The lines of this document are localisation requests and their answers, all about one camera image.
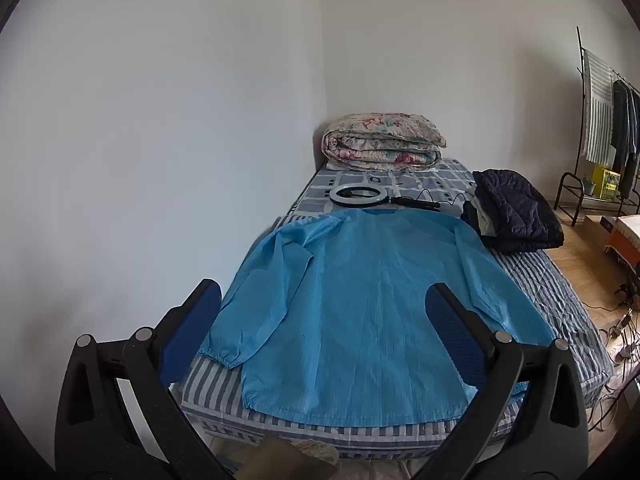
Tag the black device on floor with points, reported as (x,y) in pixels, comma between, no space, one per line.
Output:
(627,294)

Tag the black metal clothes rack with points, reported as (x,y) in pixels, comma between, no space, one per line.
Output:
(571,174)

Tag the yellow box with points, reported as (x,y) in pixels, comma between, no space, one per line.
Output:
(607,182)

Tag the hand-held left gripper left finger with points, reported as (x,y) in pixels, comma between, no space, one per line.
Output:
(192,332)

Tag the blue long-sleeved shirt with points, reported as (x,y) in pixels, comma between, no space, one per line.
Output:
(360,310)

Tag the grey striped quilt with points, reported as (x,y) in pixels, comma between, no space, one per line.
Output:
(550,285)

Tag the striped hanging towel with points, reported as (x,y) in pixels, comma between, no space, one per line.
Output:
(597,110)

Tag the blue block patterned bedsheet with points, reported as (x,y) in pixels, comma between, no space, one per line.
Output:
(400,180)

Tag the folded floral quilt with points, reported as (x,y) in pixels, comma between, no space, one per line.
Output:
(380,135)

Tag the beige knitted cloth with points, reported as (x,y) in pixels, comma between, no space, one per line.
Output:
(317,452)

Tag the dark hanging clothes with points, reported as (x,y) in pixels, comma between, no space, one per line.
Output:
(625,130)

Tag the beige folded garment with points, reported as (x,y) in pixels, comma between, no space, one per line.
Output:
(482,220)

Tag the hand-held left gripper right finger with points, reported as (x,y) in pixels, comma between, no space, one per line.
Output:
(450,330)

